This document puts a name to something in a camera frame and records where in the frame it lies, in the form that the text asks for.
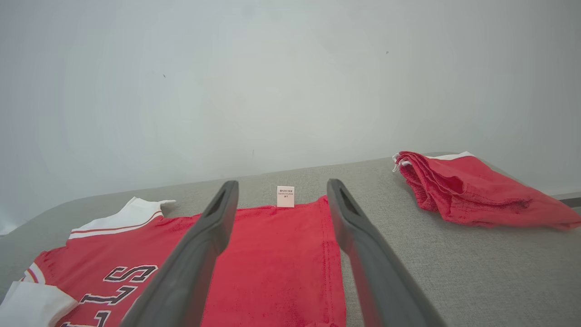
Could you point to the red basketball shorts white trim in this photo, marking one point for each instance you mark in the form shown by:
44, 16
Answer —
472, 190

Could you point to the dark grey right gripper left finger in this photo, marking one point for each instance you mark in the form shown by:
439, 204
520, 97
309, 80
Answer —
190, 268

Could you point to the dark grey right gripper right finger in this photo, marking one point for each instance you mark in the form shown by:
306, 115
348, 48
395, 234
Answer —
381, 281

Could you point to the red jersey number 23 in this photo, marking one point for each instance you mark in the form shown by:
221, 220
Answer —
281, 263

